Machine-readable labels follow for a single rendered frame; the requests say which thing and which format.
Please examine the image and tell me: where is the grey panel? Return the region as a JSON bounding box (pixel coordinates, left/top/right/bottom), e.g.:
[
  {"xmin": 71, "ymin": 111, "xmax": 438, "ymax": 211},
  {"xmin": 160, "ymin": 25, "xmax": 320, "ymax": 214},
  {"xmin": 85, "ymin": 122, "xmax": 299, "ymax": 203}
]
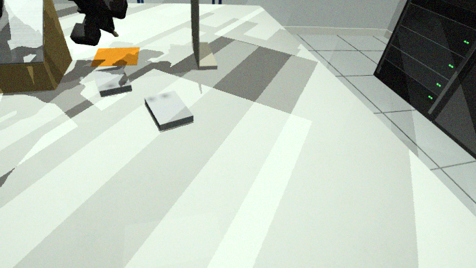
[{"xmin": 190, "ymin": 0, "xmax": 217, "ymax": 71}]

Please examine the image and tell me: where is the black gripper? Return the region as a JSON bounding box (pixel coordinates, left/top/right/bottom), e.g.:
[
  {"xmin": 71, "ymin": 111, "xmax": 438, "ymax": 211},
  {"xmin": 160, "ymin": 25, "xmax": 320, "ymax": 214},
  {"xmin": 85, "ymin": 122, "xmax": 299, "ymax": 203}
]
[{"xmin": 69, "ymin": 0, "xmax": 115, "ymax": 46}]

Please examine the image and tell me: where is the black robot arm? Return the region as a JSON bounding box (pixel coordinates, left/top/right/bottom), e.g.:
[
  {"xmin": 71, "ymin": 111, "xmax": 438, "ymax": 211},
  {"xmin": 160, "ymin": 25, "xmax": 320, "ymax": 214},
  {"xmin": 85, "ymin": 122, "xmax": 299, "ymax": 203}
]
[{"xmin": 0, "ymin": 0, "xmax": 128, "ymax": 19}]

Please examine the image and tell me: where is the orange square marking on table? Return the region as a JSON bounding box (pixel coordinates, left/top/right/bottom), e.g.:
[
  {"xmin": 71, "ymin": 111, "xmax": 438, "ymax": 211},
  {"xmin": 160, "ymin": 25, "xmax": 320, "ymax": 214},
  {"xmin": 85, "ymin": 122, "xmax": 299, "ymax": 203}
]
[{"xmin": 90, "ymin": 47, "xmax": 140, "ymax": 67}]

